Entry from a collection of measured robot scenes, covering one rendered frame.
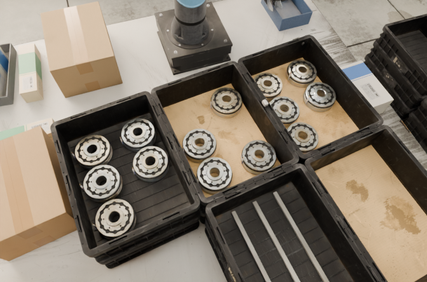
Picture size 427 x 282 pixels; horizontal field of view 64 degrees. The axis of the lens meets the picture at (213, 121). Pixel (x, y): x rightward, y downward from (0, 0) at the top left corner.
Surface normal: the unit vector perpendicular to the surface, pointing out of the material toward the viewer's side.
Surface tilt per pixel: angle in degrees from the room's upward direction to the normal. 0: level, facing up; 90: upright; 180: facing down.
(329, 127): 0
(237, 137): 0
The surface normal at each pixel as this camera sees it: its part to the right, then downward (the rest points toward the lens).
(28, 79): 0.04, -0.51
